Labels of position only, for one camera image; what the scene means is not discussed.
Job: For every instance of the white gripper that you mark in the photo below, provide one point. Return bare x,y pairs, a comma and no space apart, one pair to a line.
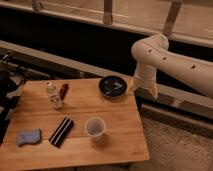
145,77

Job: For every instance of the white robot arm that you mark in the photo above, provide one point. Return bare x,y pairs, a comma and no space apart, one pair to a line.
152,54

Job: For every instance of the red brown small object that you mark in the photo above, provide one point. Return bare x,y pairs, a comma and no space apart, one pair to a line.
63,91

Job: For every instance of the small white plastic bottle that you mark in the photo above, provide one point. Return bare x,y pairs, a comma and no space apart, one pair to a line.
53,95

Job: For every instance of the blue sponge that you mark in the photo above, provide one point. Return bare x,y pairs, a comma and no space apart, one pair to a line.
28,137

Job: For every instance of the black equipment at left edge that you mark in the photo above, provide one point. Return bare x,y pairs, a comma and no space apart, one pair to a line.
10,82

